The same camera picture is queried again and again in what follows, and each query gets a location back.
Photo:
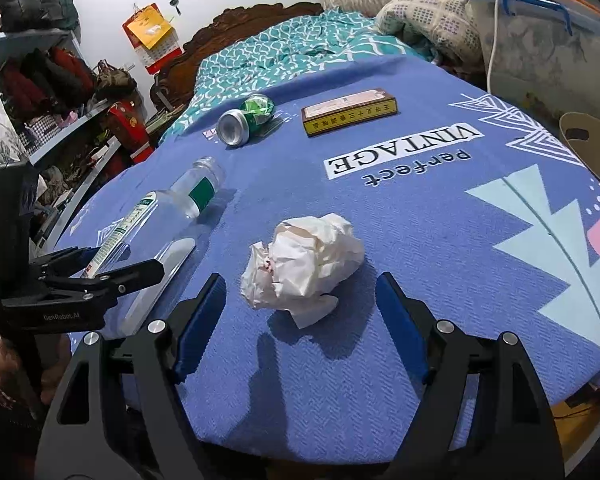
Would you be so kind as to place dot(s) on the clear plastic bottle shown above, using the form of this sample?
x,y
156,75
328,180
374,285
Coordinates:
x,y
159,218

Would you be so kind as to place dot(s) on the person's left hand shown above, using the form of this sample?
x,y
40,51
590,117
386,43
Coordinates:
x,y
48,380

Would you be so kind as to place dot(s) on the clear storage box blue lid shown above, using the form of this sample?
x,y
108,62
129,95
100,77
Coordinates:
x,y
542,55

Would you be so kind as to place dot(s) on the blue patterned bed blanket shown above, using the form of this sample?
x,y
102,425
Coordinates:
x,y
469,203

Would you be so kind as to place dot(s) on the red yellow wall calendar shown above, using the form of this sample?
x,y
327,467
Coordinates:
x,y
152,37

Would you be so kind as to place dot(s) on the dark wooden headboard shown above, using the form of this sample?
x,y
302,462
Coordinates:
x,y
175,83

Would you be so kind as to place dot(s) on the crushed green soda can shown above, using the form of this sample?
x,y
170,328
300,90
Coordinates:
x,y
236,126

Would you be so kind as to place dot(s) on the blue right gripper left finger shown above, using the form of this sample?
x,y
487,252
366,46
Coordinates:
x,y
194,322

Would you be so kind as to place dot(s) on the yellow pink flat box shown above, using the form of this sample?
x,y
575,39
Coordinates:
x,y
348,110

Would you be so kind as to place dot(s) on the white paper ball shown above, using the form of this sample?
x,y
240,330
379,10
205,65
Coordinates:
x,y
298,269

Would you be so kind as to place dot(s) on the beige trash bin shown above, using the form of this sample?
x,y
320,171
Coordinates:
x,y
581,133

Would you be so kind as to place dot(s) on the grey patterned pillow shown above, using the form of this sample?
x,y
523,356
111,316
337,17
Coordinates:
x,y
449,25

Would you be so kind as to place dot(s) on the cluttered metal shelf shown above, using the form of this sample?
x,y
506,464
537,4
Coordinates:
x,y
63,116

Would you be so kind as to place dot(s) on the teal patterned bed sheet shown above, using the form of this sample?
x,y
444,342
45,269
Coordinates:
x,y
303,45

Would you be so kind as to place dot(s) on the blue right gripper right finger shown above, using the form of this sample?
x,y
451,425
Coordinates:
x,y
407,320

